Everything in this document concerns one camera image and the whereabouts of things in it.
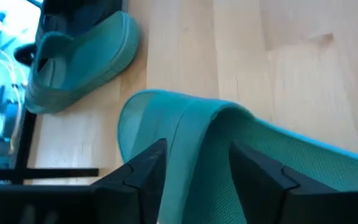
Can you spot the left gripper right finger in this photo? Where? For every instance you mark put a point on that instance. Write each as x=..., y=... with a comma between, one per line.
x=259, y=186

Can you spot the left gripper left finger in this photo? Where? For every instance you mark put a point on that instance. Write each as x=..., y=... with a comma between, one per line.
x=145, y=193

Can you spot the green slide sandal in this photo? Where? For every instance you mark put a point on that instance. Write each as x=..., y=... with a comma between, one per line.
x=216, y=130
x=85, y=59

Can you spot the wooden shoe rack shelf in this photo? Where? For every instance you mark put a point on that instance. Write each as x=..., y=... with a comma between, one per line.
x=23, y=140

